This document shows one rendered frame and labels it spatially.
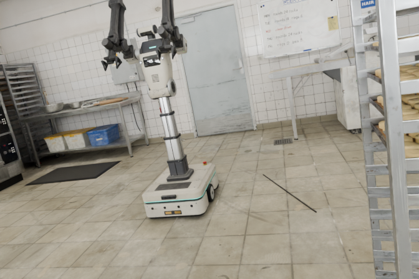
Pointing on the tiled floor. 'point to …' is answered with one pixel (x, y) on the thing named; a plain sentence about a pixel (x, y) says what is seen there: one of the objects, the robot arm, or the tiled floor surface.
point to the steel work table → (88, 112)
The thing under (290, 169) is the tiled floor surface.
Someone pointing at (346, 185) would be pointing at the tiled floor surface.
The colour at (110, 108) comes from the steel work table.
